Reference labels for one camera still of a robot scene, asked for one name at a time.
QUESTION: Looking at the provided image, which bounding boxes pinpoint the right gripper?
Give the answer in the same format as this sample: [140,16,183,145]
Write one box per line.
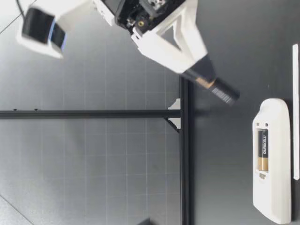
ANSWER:
[99,0,221,89]

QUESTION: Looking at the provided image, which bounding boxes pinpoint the black and copper battery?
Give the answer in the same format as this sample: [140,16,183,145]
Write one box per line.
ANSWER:
[196,77,240,106]
[257,130,269,171]

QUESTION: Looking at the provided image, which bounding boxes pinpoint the white remote control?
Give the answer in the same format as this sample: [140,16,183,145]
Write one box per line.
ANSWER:
[251,97,293,224]

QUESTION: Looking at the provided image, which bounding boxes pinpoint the black frame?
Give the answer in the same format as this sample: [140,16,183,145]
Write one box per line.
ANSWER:
[0,74,195,225]

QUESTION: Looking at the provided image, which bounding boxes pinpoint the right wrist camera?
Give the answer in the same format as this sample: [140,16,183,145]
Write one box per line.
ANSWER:
[15,0,118,60]

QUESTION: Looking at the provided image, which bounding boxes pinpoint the black camera cable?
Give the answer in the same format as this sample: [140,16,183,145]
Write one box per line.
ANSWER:
[16,0,27,17]

